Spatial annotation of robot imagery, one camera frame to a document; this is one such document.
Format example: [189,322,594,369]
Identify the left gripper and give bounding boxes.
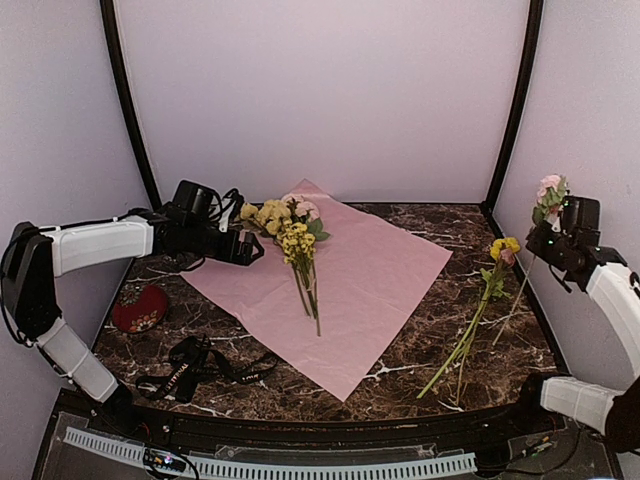
[185,221,264,266]

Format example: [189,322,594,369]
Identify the white slotted cable duct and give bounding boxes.
[63,427,477,479]

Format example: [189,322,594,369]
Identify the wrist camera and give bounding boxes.
[561,195,600,234]
[166,180,244,232]

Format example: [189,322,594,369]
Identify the yellow rose stem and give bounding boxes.
[416,237,521,401]

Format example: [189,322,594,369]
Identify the yellow daisy bunch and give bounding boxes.
[239,199,321,337]

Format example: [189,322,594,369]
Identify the pink wrapping paper sheet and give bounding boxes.
[183,180,451,401]

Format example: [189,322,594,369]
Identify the left black frame post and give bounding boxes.
[99,0,162,208]

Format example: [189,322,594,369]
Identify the black front rail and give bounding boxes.
[54,387,596,454]

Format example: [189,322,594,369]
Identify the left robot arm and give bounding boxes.
[1,209,264,436]

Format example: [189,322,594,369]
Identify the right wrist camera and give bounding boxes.
[561,195,600,234]

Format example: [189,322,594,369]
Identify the small yellow filler flowers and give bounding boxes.
[278,219,319,320]

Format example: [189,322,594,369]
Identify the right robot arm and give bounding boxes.
[510,221,639,453]

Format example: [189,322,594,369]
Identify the black frame post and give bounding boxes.
[480,0,545,231]
[99,0,162,208]

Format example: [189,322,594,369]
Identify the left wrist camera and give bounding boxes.
[166,180,244,232]

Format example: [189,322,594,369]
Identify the black printed ribbon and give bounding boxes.
[135,336,280,404]

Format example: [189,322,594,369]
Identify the right black frame post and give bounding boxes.
[480,0,545,231]

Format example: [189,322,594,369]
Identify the red floral dish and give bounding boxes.
[112,285,169,334]

